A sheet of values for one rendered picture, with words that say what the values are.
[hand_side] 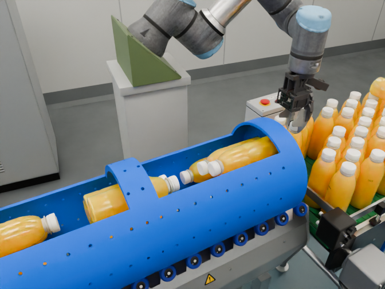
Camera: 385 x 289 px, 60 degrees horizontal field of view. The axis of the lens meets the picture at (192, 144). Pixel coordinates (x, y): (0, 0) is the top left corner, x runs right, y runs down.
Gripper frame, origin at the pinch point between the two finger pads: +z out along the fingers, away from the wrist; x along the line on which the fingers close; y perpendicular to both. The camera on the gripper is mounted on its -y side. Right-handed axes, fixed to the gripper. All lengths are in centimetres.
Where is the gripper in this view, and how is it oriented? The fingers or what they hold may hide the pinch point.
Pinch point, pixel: (295, 125)
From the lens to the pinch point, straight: 116.5
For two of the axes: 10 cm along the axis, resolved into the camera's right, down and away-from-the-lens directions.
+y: -8.8, 2.8, -3.9
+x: 4.8, 5.2, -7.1
